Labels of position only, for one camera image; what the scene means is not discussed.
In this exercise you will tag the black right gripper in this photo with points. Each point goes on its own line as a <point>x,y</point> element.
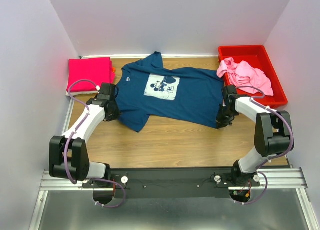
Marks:
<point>220,122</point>

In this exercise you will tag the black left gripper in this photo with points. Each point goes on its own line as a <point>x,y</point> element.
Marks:
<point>116,115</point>

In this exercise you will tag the navy blue printed t-shirt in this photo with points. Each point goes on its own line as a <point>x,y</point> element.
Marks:
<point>188,94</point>

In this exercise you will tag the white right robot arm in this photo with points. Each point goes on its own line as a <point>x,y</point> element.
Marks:
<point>273,136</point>

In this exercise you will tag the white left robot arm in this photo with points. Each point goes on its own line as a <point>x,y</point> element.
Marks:
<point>68,154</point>

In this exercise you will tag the folded magenta t-shirt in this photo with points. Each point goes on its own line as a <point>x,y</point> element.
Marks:
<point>98,70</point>

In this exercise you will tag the light pink t-shirt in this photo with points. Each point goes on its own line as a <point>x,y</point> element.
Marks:
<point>243,74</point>

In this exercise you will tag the red plastic bin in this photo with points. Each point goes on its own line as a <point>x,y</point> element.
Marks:
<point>256,56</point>

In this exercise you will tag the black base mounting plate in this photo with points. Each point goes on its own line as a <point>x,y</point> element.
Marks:
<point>108,190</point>

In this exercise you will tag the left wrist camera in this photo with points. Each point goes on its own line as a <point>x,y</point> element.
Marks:
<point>108,92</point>

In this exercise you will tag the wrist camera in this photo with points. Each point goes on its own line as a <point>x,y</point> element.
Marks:
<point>108,92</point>
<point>228,91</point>

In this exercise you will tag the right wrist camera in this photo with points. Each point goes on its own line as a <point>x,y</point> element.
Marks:
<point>228,91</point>

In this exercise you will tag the aluminium extrusion rail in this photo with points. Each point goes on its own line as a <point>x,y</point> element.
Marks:
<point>270,178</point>

